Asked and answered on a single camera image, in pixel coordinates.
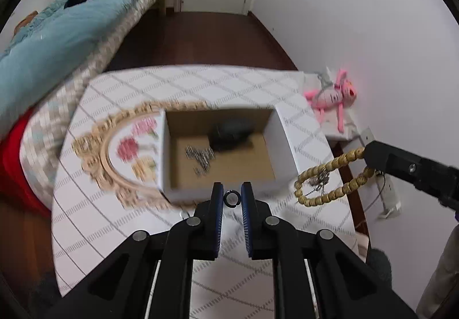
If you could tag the teal blue blanket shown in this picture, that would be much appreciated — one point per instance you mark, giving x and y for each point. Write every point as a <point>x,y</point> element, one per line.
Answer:
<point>52,46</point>

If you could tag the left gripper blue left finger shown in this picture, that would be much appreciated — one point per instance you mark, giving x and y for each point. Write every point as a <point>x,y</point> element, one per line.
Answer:
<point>208,235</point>

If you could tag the pink panther plush toy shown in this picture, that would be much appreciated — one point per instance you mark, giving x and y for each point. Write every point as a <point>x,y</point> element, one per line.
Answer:
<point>340,94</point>

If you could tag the checkered beige mattress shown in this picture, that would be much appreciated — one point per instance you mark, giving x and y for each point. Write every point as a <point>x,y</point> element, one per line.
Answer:
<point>44,135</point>

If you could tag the white power strip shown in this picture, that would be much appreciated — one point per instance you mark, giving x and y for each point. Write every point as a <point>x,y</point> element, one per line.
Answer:
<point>379,197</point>

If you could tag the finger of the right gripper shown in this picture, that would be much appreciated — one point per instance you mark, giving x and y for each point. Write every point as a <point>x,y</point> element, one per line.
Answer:
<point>431,177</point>

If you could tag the white cardboard box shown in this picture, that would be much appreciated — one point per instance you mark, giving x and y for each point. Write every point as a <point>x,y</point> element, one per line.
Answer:
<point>191,167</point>

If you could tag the white patterned tablecloth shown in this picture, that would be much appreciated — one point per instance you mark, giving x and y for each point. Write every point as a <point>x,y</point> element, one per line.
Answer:
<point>146,145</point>

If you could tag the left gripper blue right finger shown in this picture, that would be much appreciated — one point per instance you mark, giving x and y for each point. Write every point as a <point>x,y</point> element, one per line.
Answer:
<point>256,230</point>

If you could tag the red bed sheet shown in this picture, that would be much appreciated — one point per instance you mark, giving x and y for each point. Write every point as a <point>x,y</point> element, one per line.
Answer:
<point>15,190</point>

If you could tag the black smart watch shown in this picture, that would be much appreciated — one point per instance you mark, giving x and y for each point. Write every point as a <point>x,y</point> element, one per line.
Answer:
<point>229,134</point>

